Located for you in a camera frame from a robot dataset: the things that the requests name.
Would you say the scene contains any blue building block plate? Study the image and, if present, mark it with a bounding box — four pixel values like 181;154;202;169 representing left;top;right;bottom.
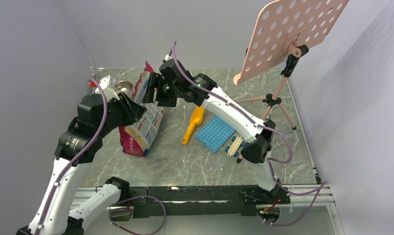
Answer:
196;116;235;153

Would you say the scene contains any pink perforated music stand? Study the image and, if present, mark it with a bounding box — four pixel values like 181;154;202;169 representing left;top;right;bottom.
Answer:
233;0;348;119

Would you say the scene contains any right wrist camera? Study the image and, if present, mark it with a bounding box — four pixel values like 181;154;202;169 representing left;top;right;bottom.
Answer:
164;54;173;62

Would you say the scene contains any yellow plastic scoop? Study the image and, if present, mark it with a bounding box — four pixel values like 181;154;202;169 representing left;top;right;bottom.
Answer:
182;107;205;145

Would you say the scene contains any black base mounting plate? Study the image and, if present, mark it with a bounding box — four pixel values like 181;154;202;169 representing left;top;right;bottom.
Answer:
130;185;291;218

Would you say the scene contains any pet food bag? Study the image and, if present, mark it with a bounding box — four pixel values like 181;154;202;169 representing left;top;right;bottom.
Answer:
118;61;164;157

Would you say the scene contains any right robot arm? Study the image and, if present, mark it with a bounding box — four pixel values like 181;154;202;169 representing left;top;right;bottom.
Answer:
142;59;279;204

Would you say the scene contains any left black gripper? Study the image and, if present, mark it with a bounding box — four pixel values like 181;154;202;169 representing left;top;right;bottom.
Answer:
98;91;147;137

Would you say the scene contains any beige blue toy block car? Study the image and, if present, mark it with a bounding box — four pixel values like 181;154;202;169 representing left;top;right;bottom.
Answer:
225;136;245;158

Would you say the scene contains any grey double pet bowl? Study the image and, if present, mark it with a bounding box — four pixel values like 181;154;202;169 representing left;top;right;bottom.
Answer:
115;80;133;97

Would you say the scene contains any clear glass cup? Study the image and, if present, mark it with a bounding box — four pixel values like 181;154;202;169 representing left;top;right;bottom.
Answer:
87;67;101;77

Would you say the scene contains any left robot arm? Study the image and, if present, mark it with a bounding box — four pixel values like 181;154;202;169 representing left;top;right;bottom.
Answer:
17;94;146;235

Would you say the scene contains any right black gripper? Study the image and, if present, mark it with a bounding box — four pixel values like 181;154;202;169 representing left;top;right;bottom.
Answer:
142;71;182;107

